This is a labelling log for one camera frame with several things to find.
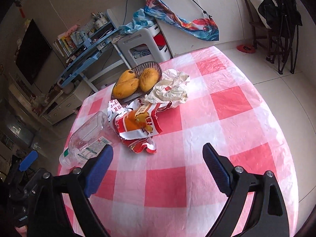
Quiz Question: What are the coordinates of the red snack wrapper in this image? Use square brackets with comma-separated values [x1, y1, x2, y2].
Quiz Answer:
[107, 99, 172, 154]

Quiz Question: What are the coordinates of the yellow mango left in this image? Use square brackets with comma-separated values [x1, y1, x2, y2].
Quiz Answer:
[117, 70, 136, 84]

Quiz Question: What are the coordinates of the white plastic bag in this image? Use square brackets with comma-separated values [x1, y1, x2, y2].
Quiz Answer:
[141, 69, 190, 109]

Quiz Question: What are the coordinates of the white storage cart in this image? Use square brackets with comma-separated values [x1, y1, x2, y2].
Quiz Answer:
[117, 24, 172, 68]

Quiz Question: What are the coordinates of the red round floor object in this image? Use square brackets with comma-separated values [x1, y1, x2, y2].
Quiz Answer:
[236, 44, 256, 54]

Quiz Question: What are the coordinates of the black folding chair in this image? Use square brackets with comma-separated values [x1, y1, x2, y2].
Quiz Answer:
[259, 0, 303, 74]

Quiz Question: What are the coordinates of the wooden chair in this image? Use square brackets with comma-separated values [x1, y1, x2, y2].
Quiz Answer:
[244, 0, 272, 57]

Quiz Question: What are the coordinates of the yellow mango right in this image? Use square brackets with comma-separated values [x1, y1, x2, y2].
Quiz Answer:
[139, 68, 159, 93]

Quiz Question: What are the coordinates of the glass fruit basket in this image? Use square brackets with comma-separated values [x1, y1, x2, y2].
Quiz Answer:
[111, 61, 162, 104]

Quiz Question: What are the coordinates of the white pen holder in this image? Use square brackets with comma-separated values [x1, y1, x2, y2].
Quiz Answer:
[91, 12, 108, 30]

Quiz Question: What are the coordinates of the yellow mango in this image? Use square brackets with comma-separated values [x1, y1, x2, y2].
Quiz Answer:
[117, 70, 136, 84]
[139, 68, 159, 93]
[113, 78, 139, 99]

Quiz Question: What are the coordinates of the pink checkered tablecloth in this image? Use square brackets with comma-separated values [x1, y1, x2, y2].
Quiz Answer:
[57, 45, 299, 237]

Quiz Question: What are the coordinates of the blue plastic bag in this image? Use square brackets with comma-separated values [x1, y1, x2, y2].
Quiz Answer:
[119, 9, 155, 35]

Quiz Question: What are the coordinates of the clear plastic bottle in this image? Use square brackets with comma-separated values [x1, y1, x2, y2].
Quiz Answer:
[59, 111, 120, 169]

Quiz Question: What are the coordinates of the blue children's desk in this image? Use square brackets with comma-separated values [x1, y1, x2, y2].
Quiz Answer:
[56, 9, 132, 93]

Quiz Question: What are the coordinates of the row of books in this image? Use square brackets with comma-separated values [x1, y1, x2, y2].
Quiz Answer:
[53, 32, 78, 58]

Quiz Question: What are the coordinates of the colourful long bag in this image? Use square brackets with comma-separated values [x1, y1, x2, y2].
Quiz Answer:
[144, 0, 219, 41]

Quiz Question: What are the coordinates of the cream TV stand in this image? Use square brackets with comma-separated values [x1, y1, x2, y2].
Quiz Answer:
[39, 80, 92, 125]

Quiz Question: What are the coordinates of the yellow mango middle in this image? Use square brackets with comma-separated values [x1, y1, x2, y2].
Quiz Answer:
[113, 78, 139, 99]

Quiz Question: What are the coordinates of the white wall cabinet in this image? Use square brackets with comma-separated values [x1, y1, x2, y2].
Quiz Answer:
[158, 0, 252, 57]

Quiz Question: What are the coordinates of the black television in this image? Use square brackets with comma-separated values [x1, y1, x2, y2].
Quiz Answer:
[16, 19, 52, 85]

